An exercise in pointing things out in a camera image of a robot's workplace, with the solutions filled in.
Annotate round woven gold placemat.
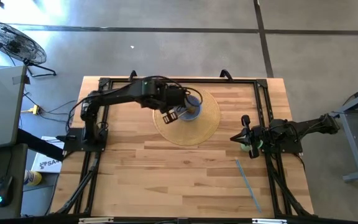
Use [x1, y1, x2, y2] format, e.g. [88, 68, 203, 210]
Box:
[152, 86, 222, 146]

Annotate green cup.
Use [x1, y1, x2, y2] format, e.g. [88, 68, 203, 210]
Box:
[239, 139, 264, 153]

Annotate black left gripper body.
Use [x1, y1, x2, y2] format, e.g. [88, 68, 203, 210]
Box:
[160, 84, 188, 113]

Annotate black desk leg bar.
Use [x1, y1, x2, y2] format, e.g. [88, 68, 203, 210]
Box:
[17, 128, 65, 162]

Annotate black aluminium table frame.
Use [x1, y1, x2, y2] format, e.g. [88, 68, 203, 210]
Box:
[50, 68, 315, 218]

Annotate black computer mouse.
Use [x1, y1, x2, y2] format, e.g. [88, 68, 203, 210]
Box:
[0, 174, 14, 208]

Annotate blue straw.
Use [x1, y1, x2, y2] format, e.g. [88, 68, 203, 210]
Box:
[234, 157, 263, 215]

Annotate silver frame bracket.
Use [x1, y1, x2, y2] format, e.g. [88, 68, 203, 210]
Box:
[252, 218, 288, 224]
[78, 217, 114, 224]

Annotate blue bowl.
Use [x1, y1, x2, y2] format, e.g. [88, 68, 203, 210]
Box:
[178, 95, 203, 121]

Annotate white printed cardboard box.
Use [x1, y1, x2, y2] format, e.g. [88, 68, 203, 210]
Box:
[30, 136, 64, 174]

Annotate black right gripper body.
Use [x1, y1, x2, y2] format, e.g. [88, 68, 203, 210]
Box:
[241, 114, 265, 159]

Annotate black floor fan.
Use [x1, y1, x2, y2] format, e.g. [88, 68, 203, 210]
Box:
[0, 20, 57, 78]

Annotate grey metal table stand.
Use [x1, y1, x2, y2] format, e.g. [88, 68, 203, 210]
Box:
[328, 80, 358, 184]

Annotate dark grey desk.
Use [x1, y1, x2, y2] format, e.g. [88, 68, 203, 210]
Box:
[0, 143, 28, 220]

